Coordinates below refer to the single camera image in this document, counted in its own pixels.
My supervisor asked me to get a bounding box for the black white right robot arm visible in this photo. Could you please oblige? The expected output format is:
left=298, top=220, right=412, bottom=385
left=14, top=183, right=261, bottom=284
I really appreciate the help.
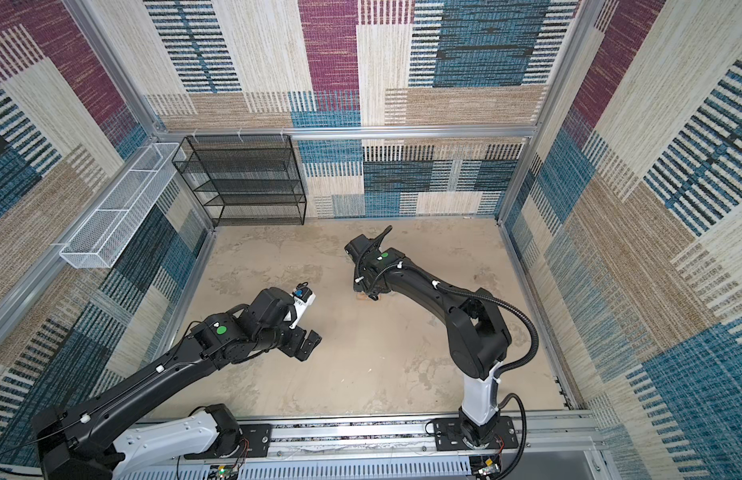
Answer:
left=345, top=235, right=512, bottom=447

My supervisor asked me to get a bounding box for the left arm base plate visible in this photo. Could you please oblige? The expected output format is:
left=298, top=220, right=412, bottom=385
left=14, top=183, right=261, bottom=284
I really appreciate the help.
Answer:
left=233, top=423, right=273, bottom=459

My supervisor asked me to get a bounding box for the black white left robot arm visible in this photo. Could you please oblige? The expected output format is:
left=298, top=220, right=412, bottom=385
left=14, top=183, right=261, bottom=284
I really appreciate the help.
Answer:
left=32, top=283, right=322, bottom=479

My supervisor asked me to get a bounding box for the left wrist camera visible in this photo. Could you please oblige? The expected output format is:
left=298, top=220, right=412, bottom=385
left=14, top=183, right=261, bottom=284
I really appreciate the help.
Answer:
left=288, top=282, right=316, bottom=329

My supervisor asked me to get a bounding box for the aluminium mounting rail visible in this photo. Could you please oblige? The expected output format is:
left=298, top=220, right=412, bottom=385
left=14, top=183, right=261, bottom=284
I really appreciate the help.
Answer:
left=136, top=409, right=606, bottom=480

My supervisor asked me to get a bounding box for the black wire mesh shelf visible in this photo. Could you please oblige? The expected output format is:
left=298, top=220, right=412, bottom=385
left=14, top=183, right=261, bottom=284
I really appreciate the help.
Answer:
left=172, top=134, right=307, bottom=227

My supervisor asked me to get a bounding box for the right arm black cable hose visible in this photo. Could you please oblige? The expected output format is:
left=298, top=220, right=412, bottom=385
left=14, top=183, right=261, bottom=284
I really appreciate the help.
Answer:
left=354, top=225, right=540, bottom=475

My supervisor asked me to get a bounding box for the white wire mesh basket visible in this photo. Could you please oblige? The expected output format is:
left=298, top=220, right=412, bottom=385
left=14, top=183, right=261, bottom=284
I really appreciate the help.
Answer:
left=60, top=143, right=179, bottom=269

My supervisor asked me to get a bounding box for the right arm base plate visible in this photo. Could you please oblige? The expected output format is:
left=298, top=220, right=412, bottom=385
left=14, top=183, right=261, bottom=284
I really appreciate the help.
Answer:
left=425, top=415, right=519, bottom=451

